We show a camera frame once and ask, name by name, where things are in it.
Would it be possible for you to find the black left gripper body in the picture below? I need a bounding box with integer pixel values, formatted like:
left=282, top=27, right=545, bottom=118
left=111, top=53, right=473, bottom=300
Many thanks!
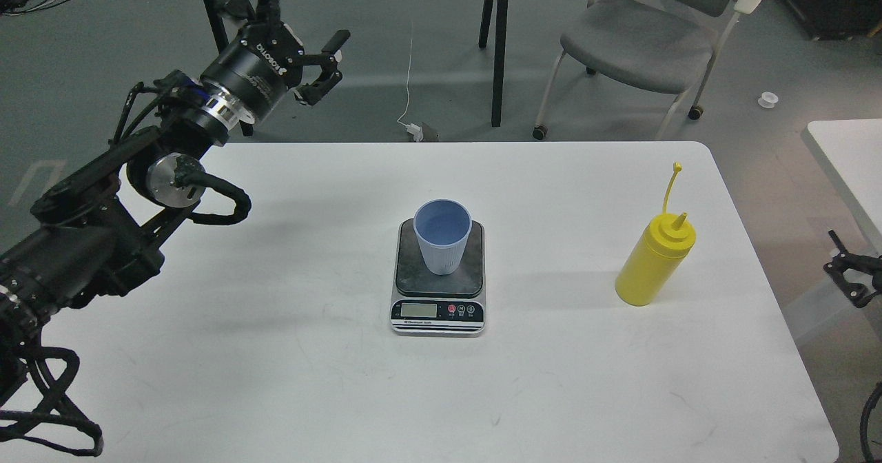
left=201, top=23, right=305, bottom=130

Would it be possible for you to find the white charging cable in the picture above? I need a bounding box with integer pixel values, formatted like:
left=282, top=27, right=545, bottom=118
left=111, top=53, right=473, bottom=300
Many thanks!
left=397, top=19, right=424, bottom=140

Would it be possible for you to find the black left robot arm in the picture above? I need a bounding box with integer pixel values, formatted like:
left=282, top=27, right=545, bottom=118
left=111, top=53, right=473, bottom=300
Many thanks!
left=1, top=0, right=350, bottom=457

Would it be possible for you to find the grey office chair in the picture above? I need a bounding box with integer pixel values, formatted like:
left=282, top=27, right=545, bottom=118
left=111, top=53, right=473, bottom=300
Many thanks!
left=532, top=0, right=762, bottom=140

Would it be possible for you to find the yellow squeeze bottle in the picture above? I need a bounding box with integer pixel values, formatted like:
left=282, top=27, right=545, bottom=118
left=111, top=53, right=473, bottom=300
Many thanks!
left=615, top=162, right=697, bottom=307

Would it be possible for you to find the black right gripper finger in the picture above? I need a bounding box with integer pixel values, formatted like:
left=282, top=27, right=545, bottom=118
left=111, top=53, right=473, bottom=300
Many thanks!
left=823, top=229, right=882, bottom=309

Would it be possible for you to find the blue ribbed plastic cup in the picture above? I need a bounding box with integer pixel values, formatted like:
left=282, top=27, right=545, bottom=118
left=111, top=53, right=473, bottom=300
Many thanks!
left=413, top=199, right=472, bottom=276

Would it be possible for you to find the white side table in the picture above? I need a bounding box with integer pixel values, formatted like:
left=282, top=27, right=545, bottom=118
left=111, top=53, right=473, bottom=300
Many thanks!
left=802, top=119, right=881, bottom=253

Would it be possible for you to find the digital kitchen scale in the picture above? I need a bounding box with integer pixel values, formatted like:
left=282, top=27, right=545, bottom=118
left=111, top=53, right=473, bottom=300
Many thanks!
left=389, top=219, right=487, bottom=337

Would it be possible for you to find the white plastic spool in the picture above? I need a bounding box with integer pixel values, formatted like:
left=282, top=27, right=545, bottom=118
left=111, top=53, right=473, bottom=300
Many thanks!
left=757, top=92, right=780, bottom=110

